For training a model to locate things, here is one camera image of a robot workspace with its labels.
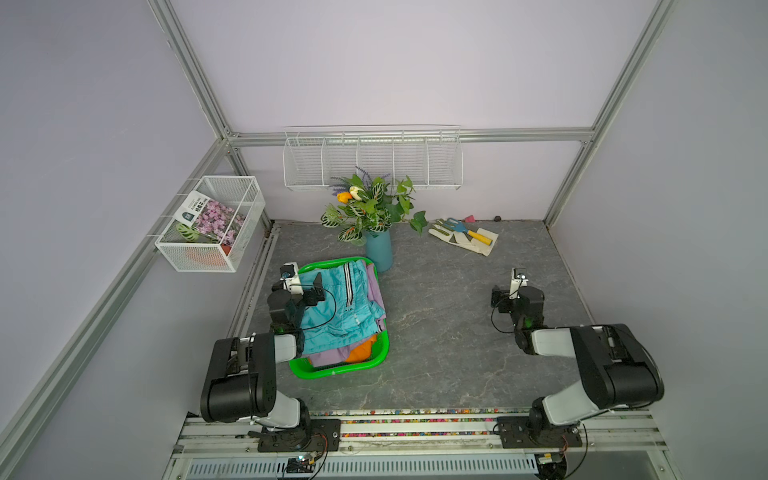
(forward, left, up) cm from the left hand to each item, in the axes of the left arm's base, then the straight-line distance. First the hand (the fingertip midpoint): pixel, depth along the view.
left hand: (307, 275), depth 90 cm
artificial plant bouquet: (+4, -21, +24) cm, 32 cm away
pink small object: (+33, -61, -13) cm, 71 cm away
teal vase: (+10, -22, -1) cm, 24 cm away
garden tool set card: (+24, -53, -11) cm, 59 cm away
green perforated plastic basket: (-27, -2, -3) cm, 27 cm away
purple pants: (-9, -20, 0) cm, 22 cm away
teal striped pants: (-14, -13, +2) cm, 19 cm away
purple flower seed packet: (+4, +19, +23) cm, 30 cm away
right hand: (-4, -64, -6) cm, 65 cm away
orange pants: (-22, -16, -9) cm, 28 cm away
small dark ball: (+32, -72, -13) cm, 80 cm away
